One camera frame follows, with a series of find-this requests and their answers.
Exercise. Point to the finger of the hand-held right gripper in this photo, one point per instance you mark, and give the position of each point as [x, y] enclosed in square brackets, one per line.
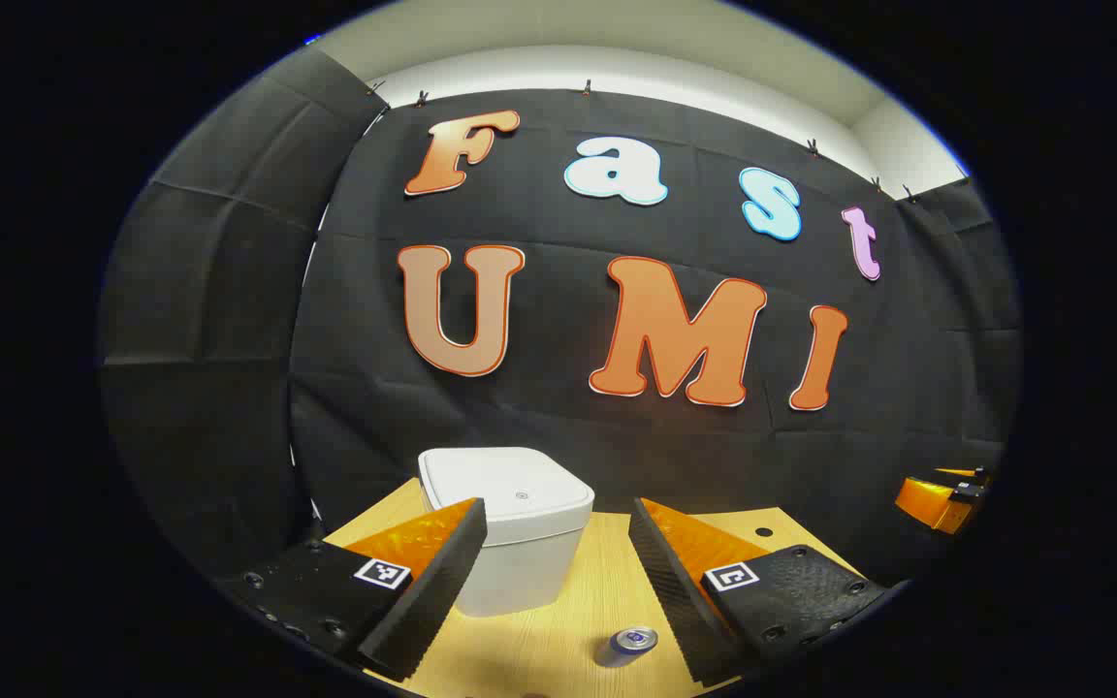
[932, 499]

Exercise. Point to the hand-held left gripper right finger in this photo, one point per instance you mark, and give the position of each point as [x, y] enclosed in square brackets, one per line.
[670, 591]

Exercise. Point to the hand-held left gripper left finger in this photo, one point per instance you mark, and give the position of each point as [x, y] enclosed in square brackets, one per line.
[442, 572]

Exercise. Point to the white desktop garbage bin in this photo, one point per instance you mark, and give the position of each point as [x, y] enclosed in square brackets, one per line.
[520, 543]

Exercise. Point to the wooden desktop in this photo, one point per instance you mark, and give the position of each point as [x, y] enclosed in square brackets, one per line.
[597, 591]

